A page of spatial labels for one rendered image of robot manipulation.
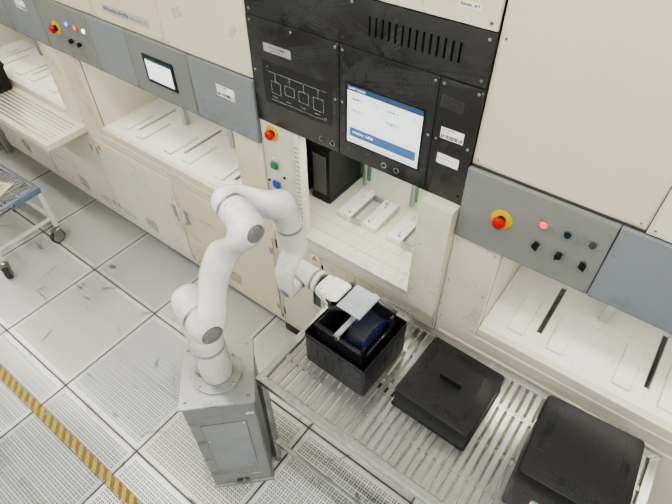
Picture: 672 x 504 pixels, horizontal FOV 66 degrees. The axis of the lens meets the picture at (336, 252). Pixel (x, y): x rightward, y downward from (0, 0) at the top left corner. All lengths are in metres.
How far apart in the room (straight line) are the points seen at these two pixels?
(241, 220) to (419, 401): 0.87
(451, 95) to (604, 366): 1.14
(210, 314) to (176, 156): 1.45
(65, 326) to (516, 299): 2.53
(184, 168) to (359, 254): 1.11
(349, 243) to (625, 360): 1.15
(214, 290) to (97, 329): 1.79
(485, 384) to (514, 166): 0.79
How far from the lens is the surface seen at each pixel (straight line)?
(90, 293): 3.58
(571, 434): 1.76
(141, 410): 2.98
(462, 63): 1.49
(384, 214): 2.39
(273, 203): 1.59
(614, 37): 1.35
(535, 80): 1.44
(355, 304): 1.79
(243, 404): 2.01
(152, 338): 3.21
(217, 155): 2.91
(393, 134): 1.70
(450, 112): 1.56
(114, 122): 3.38
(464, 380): 1.93
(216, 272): 1.62
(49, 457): 3.04
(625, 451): 1.80
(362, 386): 1.90
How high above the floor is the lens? 2.49
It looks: 46 degrees down
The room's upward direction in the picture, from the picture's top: 1 degrees counter-clockwise
